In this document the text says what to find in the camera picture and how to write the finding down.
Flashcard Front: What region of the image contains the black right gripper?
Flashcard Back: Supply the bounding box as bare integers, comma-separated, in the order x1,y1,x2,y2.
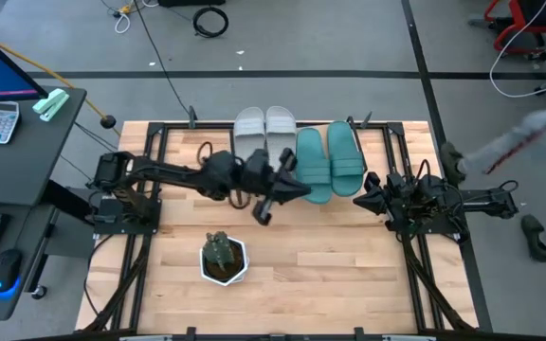
352,170,419,224

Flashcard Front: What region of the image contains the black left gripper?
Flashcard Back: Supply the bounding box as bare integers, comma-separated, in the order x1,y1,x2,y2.
244,149,312,224

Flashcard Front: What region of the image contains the teal rubber slide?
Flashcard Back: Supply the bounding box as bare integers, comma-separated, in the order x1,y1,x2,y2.
295,126,334,206
326,120,367,198

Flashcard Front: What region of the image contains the grey rubber slide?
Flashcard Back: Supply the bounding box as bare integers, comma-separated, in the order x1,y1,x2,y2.
265,105,298,167
232,106,267,165

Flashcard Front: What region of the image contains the potted plant in white pot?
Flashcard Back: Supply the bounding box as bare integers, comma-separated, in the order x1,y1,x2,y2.
198,235,250,287

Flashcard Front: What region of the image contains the green cactus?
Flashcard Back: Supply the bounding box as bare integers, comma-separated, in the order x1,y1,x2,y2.
202,230,236,274

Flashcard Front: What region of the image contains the person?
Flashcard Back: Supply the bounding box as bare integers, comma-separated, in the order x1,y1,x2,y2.
438,107,546,264

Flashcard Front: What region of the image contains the red and black cart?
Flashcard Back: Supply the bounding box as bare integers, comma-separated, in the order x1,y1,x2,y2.
467,0,546,62

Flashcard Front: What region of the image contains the mint green stapler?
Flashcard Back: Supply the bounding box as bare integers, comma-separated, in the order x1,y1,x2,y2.
31,87,71,123

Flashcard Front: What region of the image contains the black office desk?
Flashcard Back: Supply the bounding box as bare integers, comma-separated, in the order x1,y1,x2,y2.
0,86,88,321

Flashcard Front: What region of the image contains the black computer mouse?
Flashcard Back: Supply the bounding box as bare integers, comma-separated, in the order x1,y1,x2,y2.
0,248,24,297

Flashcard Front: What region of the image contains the black aluminium table frame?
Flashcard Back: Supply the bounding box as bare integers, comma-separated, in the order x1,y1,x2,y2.
82,120,476,341

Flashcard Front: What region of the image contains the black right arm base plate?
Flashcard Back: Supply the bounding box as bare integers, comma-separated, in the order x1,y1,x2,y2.
391,197,462,238

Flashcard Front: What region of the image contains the wooden shelf with black frame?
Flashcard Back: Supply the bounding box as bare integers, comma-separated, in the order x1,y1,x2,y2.
225,117,364,209

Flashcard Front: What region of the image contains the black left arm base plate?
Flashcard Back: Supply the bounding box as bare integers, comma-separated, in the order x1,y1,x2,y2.
93,198,163,236

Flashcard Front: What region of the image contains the thin black floor cable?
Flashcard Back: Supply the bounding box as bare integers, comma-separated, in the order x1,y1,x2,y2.
132,0,194,117

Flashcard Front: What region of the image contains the coiled black cable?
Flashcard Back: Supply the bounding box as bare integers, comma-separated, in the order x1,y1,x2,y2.
191,6,230,39

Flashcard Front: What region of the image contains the long white cable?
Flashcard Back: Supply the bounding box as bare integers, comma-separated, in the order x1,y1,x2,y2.
489,0,546,99

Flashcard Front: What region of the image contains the white cable with yellow plug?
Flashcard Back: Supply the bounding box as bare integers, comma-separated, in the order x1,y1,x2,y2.
111,0,160,35

